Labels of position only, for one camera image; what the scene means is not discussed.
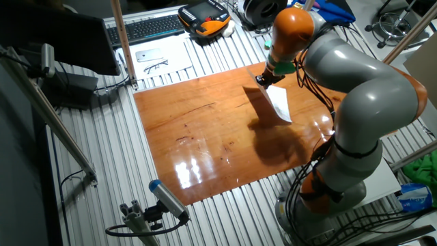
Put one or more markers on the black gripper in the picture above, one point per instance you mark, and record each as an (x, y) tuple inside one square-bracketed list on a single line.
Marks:
[(273, 77)]

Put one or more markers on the white paper sheet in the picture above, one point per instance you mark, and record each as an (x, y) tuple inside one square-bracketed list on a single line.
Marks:
[(281, 102)]

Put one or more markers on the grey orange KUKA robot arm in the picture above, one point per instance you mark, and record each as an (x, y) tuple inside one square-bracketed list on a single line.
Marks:
[(372, 95)]

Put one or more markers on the white rounded plastic object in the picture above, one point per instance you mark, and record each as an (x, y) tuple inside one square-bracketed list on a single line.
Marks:
[(228, 29)]

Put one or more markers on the black filament spool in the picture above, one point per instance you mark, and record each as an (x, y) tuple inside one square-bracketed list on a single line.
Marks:
[(254, 12)]

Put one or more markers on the glossy wooden board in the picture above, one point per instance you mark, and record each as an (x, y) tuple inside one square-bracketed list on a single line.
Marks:
[(205, 136)]

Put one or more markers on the yellow plastic item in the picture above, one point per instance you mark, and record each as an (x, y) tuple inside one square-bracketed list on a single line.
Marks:
[(297, 5)]

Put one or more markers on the orange black teach pendant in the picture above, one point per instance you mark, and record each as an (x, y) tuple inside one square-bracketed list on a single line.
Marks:
[(205, 17)]

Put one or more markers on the printed white document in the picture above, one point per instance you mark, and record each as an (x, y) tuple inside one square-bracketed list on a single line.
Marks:
[(177, 54)]

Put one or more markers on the blue cloth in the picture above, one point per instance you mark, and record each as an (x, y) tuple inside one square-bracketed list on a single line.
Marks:
[(334, 12)]

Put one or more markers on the silver smartphone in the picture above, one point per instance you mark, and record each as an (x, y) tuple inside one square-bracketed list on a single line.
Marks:
[(149, 55)]

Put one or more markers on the black computer keyboard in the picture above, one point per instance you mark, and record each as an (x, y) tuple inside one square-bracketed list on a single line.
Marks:
[(147, 29)]

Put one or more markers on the chrome stool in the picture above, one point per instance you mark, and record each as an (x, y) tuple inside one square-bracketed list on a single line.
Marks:
[(392, 25)]

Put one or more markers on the dark pen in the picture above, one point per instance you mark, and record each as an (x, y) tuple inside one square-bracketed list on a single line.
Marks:
[(122, 59)]

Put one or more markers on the brown cardboard panel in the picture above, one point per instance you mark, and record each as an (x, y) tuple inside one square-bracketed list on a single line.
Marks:
[(425, 75)]

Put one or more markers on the green cloth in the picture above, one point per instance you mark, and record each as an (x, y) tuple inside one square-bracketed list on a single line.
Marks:
[(423, 171)]

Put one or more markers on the short aluminium profile stand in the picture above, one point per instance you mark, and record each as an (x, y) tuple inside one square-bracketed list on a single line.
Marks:
[(136, 222)]

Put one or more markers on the blue white plastic bag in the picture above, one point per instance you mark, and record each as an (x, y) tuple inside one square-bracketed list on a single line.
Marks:
[(414, 196)]

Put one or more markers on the black electronics box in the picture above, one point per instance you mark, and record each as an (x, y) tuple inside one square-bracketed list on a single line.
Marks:
[(71, 90)]

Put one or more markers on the black computer monitor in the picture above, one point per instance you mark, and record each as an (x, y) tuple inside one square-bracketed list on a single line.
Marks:
[(68, 37)]

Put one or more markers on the grey webcam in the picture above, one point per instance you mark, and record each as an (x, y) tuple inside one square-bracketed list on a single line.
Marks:
[(48, 59)]

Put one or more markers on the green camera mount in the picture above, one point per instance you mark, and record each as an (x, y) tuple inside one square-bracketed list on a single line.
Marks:
[(285, 68)]

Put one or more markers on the aluminium post beside blue cloth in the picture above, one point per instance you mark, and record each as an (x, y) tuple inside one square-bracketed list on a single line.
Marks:
[(309, 2)]

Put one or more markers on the black frame eyeglasses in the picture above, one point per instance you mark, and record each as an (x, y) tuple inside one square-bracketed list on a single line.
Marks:
[(155, 66)]

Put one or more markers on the beige upright frame post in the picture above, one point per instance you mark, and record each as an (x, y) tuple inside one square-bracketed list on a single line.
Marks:
[(123, 41)]

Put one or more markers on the grey camera with blue end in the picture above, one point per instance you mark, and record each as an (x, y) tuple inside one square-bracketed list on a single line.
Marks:
[(167, 198)]

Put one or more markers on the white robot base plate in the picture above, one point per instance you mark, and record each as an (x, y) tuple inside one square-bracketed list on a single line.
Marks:
[(382, 181)]

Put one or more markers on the beige diagonal frame bar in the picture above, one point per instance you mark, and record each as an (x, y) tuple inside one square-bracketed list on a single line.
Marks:
[(409, 34)]

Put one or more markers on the grey slanted frame bar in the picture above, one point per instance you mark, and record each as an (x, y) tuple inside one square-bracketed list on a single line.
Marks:
[(414, 155)]

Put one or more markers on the grey diagonal frame bar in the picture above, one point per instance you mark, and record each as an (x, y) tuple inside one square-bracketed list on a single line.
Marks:
[(44, 109)]

